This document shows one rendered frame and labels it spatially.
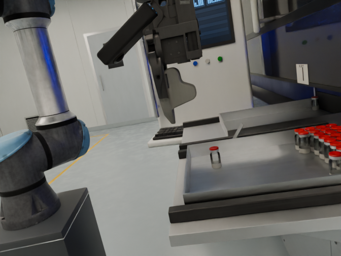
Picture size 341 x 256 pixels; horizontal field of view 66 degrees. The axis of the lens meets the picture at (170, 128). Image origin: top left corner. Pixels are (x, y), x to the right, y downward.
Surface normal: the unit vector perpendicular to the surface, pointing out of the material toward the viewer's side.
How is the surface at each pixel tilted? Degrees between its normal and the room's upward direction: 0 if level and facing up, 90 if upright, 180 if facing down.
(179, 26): 90
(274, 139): 90
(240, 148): 90
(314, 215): 0
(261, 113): 90
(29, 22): 136
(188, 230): 0
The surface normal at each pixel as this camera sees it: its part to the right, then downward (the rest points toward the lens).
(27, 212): 0.36, -0.18
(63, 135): 0.50, 0.11
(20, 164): 0.67, 0.04
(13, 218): -0.11, -0.07
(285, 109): -0.08, 0.24
